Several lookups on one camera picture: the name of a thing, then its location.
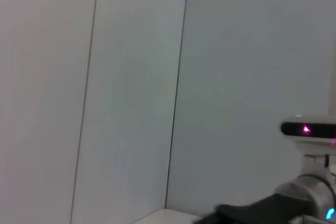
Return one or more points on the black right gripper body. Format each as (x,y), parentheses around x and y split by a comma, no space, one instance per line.
(257,213)

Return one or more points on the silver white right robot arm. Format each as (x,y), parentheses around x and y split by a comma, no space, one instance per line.
(309,190)

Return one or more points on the white head camera mount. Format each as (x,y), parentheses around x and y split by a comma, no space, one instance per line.
(315,163)

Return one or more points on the white head camera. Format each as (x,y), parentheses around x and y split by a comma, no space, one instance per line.
(309,129)

